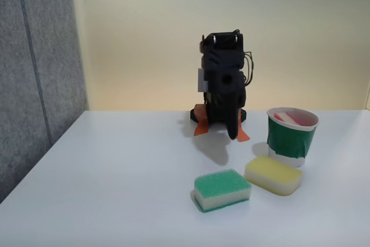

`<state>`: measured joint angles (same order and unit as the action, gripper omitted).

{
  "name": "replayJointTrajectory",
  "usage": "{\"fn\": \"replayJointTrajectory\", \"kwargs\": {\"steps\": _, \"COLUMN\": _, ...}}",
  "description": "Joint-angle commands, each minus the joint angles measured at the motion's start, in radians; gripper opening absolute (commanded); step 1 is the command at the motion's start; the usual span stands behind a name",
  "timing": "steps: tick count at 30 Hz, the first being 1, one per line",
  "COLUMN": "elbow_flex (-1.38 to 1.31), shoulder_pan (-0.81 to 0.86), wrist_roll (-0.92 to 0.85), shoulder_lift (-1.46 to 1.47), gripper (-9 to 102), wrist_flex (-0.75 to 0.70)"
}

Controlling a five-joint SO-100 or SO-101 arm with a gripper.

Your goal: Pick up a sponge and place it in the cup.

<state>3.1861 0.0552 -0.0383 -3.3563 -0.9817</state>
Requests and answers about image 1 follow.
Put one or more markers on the red sponge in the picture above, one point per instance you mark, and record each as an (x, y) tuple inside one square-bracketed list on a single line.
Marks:
[(289, 119)]

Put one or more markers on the orange tape strip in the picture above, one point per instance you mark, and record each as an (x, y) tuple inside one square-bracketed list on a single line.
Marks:
[(201, 128), (243, 136)]

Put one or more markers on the white paper cup green tape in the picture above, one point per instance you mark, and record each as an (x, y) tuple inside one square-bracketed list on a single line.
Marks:
[(286, 143)]

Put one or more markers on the green sponge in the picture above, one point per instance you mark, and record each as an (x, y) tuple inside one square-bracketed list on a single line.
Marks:
[(221, 184)]

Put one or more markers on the yellow sponge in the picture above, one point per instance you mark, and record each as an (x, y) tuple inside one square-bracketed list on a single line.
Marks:
[(274, 171)]

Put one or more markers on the grey partition panel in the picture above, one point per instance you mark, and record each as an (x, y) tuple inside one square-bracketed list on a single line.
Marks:
[(37, 70)]

